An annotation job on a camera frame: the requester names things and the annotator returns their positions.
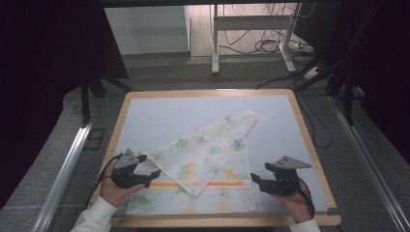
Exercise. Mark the black metal stand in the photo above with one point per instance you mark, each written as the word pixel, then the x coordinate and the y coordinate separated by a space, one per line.
pixel 348 93
pixel 85 103

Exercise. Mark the white leaf-print pillowcase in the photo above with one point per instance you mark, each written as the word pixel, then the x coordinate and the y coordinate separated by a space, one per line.
pixel 199 154

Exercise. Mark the white desk frame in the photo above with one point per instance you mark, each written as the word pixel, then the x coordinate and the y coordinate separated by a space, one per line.
pixel 251 22

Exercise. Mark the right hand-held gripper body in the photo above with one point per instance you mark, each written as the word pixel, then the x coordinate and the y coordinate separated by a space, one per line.
pixel 285 183

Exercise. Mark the white table mat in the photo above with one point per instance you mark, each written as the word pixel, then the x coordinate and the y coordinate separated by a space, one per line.
pixel 167 112

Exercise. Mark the grey table corner clip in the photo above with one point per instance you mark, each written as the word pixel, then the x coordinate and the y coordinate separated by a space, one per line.
pixel 333 212

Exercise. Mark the aluminium rail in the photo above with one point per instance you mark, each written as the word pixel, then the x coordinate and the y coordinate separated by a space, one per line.
pixel 64 170
pixel 367 161

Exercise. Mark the white power strip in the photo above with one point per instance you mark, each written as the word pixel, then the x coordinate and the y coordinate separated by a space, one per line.
pixel 312 72

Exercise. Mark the person's left hand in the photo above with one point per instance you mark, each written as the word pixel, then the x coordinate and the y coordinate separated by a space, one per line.
pixel 112 192

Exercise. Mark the dark floor vent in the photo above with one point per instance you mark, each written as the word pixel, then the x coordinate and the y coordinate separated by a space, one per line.
pixel 95 138

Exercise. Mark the person's right hand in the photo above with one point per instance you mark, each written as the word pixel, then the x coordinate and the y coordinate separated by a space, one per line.
pixel 299 204

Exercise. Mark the white cabinet panel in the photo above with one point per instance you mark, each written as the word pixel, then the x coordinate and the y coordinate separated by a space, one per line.
pixel 145 29

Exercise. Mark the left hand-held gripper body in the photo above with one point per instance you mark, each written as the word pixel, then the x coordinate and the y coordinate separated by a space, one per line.
pixel 127 175

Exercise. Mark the wooden table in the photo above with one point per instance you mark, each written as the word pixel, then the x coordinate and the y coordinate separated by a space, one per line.
pixel 209 92

